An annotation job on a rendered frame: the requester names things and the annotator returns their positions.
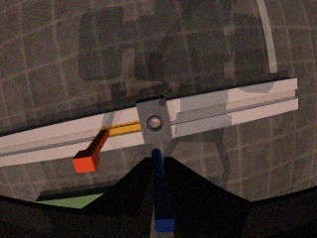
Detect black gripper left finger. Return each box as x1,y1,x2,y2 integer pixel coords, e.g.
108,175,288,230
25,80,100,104
0,158,155,238

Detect dark blue pin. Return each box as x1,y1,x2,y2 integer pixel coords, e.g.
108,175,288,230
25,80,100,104
152,148,174,233

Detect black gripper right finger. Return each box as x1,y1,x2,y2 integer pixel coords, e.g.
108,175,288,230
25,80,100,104
162,158,317,238

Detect green tray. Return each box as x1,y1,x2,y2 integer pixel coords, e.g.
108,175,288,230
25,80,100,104
35,185,114,209

